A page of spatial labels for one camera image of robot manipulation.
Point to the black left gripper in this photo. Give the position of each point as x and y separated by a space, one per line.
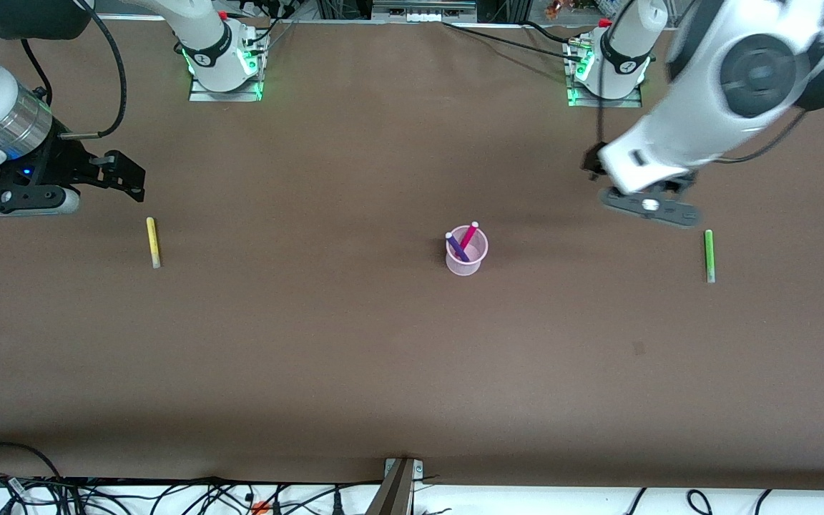
593 162

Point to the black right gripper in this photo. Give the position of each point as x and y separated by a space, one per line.
61 163

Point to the pink marker pen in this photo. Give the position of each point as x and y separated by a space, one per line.
469 234

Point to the purple marker pen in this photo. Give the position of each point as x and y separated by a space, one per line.
455 247

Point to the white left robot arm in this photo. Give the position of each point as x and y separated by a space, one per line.
741 71

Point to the translucent pink cup holder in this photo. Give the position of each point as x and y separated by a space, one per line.
466 265

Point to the yellow marker pen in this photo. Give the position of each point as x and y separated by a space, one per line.
153 243

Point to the green marker pen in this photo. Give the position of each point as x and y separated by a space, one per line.
709 256

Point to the white power strip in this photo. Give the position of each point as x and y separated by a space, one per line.
423 11

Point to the brown table cover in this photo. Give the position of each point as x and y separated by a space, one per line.
412 372

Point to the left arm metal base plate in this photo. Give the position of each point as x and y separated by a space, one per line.
605 102

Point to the metal bracket with post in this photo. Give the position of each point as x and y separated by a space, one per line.
399 490

